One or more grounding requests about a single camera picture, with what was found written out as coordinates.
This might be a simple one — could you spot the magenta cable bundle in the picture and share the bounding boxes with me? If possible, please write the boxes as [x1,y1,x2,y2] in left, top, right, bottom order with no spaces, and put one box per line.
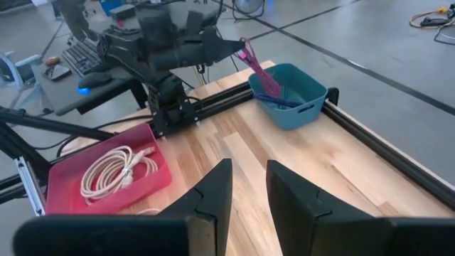
[233,37,284,100]

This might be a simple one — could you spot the black phone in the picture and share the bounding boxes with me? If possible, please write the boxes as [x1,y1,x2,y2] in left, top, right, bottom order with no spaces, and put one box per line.
[41,64,73,82]

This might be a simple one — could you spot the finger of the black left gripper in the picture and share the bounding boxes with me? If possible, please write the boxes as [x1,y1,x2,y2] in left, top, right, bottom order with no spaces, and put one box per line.
[154,52,229,71]
[203,27,246,56]

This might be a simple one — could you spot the silver aluminium bracket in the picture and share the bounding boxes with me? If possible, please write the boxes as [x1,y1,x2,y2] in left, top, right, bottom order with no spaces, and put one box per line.
[14,155,48,217]

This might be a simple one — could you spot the grey operator desk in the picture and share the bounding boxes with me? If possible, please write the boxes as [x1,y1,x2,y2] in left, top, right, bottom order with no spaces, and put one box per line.
[31,60,149,117]

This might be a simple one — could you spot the blue crate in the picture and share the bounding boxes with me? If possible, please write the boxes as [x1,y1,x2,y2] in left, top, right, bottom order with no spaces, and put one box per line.
[99,0,124,17]

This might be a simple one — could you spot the black curved cable hook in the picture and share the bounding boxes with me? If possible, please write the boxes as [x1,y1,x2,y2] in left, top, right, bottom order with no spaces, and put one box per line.
[326,86,341,107]

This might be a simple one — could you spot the pink plastic bin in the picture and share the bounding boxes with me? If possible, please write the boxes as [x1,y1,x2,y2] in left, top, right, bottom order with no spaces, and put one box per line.
[45,122,173,215]

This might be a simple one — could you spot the teal plastic basket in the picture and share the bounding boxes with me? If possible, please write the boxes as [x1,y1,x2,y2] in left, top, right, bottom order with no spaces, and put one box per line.
[247,63,328,131]

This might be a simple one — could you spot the dark grey box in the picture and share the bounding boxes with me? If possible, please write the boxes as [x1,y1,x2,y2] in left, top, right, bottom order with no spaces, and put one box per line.
[108,4,137,21]

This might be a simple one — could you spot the light grey chair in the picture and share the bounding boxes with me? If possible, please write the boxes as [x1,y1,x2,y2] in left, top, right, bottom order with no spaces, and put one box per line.
[0,50,44,111]

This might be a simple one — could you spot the large beige cable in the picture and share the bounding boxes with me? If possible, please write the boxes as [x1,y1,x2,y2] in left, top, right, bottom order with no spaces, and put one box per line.
[79,145,159,206]

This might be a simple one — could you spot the black keyboard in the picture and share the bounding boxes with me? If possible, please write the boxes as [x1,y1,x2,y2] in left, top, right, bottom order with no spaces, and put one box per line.
[61,38,105,78]

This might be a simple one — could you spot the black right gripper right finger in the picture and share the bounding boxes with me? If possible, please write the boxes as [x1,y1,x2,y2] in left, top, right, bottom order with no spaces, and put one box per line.
[266,159,455,256]

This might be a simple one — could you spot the yellow floor cable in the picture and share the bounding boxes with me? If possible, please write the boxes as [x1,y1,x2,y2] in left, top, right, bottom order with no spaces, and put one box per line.
[408,6,449,30]

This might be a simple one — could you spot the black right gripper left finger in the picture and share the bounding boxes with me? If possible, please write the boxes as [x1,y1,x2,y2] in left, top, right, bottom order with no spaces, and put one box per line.
[13,158,234,256]

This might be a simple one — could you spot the black aluminium table frame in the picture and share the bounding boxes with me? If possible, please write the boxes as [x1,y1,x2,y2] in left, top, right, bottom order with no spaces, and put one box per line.
[0,80,455,218]

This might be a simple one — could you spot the black computer mouse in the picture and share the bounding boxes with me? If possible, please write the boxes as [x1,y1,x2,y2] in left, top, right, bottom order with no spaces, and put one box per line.
[77,71,114,90]

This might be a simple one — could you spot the floor fan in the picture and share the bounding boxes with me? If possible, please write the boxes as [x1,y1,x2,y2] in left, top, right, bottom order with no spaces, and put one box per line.
[232,0,267,19]

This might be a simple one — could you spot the black power strip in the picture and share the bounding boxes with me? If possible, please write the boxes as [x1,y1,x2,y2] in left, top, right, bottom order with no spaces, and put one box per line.
[419,16,449,28]

